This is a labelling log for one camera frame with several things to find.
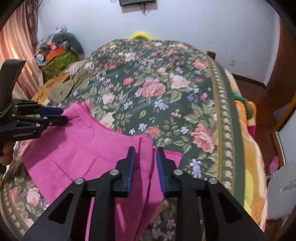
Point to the floral blanket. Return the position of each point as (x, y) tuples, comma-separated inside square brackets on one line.
[(161, 92)]

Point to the pink slipper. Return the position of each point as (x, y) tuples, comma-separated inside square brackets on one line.
[(274, 164)]

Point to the person's left hand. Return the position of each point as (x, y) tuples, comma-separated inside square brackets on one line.
[(8, 154)]

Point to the white wall socket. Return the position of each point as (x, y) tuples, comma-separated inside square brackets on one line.
[(232, 62)]

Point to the pink striped curtain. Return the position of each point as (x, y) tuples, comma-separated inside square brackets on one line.
[(16, 58)]

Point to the green and orange knit item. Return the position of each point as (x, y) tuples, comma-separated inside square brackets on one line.
[(245, 106)]

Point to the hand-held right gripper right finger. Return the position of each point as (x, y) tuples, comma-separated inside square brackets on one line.
[(160, 171)]

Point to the grey plush toy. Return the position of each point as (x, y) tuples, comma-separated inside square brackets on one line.
[(71, 41)]

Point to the orange box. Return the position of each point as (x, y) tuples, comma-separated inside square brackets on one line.
[(54, 54)]

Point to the pile of clutter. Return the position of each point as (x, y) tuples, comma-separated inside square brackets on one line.
[(46, 48)]

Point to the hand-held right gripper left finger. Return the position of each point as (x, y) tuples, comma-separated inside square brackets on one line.
[(130, 171)]

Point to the green patterned bag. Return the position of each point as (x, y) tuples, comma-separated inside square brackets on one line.
[(60, 64)]

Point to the orange and yellow blanket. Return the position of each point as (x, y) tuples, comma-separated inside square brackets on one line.
[(252, 150)]

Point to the brown wooden door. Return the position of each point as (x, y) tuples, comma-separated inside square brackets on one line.
[(283, 60)]

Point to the wooden lap table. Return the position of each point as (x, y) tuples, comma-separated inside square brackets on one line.
[(44, 92)]

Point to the pink pants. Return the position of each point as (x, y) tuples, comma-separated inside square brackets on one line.
[(81, 153)]

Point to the dark wooden bed post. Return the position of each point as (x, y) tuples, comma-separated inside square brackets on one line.
[(211, 55)]

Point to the olive green garment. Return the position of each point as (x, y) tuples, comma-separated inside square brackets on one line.
[(62, 91)]

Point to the yellow fluffy item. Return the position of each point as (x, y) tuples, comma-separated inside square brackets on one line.
[(142, 35)]

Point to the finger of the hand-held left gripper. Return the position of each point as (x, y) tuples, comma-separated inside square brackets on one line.
[(52, 111), (57, 121)]

